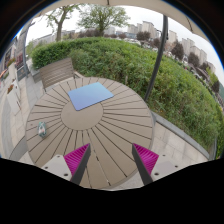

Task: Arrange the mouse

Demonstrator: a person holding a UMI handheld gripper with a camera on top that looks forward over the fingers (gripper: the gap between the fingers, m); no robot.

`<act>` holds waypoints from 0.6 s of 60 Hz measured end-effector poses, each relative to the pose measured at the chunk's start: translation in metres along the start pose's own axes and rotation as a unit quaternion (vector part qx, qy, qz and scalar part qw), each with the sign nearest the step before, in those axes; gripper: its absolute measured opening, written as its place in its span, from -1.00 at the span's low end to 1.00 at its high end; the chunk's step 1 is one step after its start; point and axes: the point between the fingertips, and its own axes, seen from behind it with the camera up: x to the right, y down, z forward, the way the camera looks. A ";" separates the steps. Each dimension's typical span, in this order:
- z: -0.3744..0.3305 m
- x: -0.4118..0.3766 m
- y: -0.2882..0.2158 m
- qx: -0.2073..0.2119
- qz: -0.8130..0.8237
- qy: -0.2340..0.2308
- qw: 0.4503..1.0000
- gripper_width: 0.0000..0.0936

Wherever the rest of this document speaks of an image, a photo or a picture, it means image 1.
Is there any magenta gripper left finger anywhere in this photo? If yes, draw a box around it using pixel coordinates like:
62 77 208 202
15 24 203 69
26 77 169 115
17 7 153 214
41 143 92 186

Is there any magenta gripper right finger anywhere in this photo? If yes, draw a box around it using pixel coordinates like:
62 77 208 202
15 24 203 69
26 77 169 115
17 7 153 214
131 143 183 186

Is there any blue mouse pad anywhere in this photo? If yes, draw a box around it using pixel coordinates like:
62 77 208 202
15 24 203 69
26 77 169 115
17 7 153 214
68 82 113 111

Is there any round slatted wooden table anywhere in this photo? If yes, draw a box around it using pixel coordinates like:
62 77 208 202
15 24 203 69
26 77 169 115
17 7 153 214
26 77 154 189

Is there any green trimmed hedge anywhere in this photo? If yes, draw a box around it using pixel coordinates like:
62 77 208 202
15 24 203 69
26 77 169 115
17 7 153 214
31 37 224 153

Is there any black curved umbrella pole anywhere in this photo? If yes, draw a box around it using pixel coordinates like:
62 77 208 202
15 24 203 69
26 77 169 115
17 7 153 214
143 14 169 102

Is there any beige patio umbrella canopy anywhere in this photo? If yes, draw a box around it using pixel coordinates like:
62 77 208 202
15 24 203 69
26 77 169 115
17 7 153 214
39 0 210 43

